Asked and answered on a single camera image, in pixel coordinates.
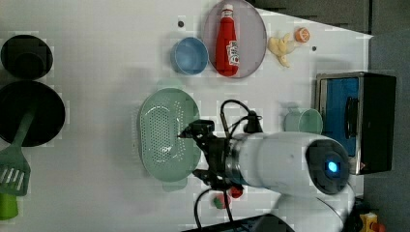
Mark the blue plastic bowl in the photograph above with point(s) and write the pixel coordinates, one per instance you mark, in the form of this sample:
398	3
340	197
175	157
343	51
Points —
189	56

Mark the peeled toy banana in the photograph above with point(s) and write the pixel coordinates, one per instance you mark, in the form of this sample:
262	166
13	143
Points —
280	47

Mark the green slotted spatula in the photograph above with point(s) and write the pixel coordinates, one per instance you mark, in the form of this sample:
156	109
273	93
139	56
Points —
14	168

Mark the red toy strawberry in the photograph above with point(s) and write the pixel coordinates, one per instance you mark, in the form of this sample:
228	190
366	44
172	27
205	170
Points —
235	192

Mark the toy orange half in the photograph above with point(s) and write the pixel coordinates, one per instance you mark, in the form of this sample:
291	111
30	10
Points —
302	35

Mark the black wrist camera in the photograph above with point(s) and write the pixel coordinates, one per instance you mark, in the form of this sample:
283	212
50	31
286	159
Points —
203	127

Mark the large black bowl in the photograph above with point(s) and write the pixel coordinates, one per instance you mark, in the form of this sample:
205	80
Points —
49	116

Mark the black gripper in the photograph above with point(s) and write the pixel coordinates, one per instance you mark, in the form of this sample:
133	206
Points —
215	151

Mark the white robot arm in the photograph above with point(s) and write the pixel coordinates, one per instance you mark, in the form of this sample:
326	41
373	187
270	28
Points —
309	172

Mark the red ketchup bottle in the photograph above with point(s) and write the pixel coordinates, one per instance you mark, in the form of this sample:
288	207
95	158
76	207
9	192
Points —
227	50

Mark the silver black toaster oven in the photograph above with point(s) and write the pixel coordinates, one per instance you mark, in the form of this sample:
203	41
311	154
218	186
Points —
358	111

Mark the grey oval plate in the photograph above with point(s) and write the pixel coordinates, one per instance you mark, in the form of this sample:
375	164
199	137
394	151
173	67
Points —
250	31

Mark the mint green oval strainer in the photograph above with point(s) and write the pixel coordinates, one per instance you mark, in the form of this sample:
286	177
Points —
162	117

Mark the small black bowl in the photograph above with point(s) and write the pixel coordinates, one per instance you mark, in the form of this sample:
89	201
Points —
26	57

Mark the lime green cup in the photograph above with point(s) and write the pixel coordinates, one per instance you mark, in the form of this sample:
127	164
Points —
8	206

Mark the mint green mug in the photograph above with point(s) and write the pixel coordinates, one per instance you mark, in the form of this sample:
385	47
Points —
303	120

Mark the pink toy strawberry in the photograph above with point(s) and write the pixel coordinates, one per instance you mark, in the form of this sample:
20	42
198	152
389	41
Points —
218	201

